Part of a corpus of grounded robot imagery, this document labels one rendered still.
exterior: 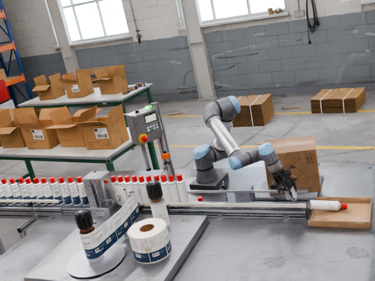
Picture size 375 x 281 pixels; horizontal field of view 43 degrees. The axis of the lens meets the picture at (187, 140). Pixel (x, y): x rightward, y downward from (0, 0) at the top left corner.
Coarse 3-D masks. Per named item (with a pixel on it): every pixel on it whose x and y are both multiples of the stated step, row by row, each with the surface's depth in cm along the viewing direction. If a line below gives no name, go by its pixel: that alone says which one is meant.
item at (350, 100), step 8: (344, 88) 692; (360, 88) 677; (320, 96) 681; (328, 96) 673; (336, 96) 665; (344, 96) 658; (352, 96) 650; (360, 96) 662; (312, 104) 676; (320, 104) 668; (328, 104) 662; (336, 104) 656; (344, 104) 650; (352, 104) 645; (360, 104) 663; (312, 112) 680; (320, 112) 674; (328, 112) 667; (336, 112) 661; (344, 112) 655; (352, 112) 649
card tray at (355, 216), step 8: (328, 200) 265; (336, 200) 263; (344, 200) 262; (352, 200) 260; (360, 200) 258; (368, 200) 256; (352, 208) 255; (360, 208) 254; (368, 208) 252; (312, 216) 255; (320, 216) 254; (328, 216) 252; (336, 216) 251; (344, 216) 249; (352, 216) 248; (360, 216) 246; (368, 216) 244; (312, 224) 246; (320, 224) 244; (328, 224) 242; (336, 224) 241; (344, 224) 239; (352, 224) 237; (360, 224) 236; (368, 224) 234
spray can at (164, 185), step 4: (160, 176) 285; (164, 176) 284; (164, 180) 285; (164, 184) 284; (168, 184) 286; (164, 188) 286; (168, 188) 286; (164, 192) 287; (168, 192) 287; (164, 196) 288; (168, 196) 287; (168, 200) 288
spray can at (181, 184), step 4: (176, 176) 281; (180, 176) 281; (180, 180) 281; (184, 180) 284; (180, 184) 281; (184, 184) 282; (180, 188) 282; (184, 188) 283; (180, 192) 283; (184, 192) 283; (180, 196) 284; (184, 196) 284; (180, 200) 286; (184, 200) 285; (188, 200) 286
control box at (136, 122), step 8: (144, 112) 281; (128, 120) 283; (136, 120) 279; (144, 120) 281; (136, 128) 279; (144, 128) 282; (160, 128) 288; (136, 136) 282; (152, 136) 286; (160, 136) 289; (136, 144) 286
